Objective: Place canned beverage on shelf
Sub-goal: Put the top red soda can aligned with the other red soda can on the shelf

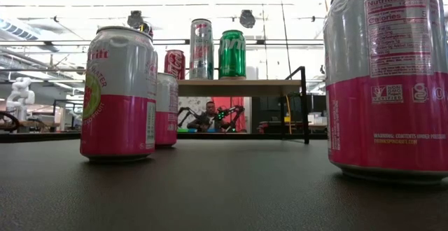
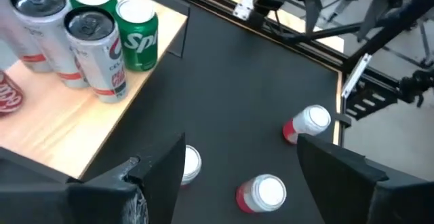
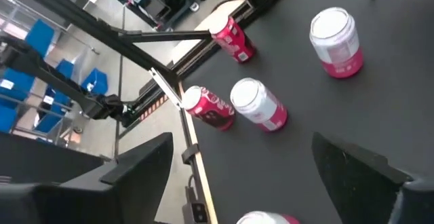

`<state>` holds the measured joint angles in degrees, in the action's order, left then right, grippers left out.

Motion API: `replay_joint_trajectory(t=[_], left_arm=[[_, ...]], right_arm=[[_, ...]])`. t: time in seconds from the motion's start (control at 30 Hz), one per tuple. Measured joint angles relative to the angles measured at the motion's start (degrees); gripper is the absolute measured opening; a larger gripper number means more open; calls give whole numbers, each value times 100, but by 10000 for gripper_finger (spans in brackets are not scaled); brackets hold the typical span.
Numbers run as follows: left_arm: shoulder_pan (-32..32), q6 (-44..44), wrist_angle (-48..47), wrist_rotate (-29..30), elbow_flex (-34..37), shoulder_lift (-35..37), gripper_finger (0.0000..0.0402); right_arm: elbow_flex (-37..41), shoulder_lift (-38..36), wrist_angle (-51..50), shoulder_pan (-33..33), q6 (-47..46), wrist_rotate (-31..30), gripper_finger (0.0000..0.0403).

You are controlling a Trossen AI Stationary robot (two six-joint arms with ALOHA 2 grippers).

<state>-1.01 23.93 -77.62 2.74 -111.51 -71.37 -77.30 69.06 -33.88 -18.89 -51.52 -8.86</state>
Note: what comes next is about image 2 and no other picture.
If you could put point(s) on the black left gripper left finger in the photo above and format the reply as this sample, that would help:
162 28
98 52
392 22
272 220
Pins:
101 203

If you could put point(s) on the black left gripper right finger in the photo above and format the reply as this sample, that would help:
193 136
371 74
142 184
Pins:
366 200

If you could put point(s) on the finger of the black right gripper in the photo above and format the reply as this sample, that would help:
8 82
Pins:
378 6
312 6

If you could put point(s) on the white and red Spindrift can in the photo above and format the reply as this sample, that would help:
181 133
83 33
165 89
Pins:
193 164
264 193
310 120

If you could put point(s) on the wooden shelf with black legs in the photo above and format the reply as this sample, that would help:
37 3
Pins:
68 129

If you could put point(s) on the silver aluminium bar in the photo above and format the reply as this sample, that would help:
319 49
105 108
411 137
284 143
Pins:
356 76

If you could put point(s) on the black edge clamp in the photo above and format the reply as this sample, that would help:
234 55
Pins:
342 120

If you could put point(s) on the black box white labels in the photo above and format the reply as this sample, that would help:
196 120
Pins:
373 98

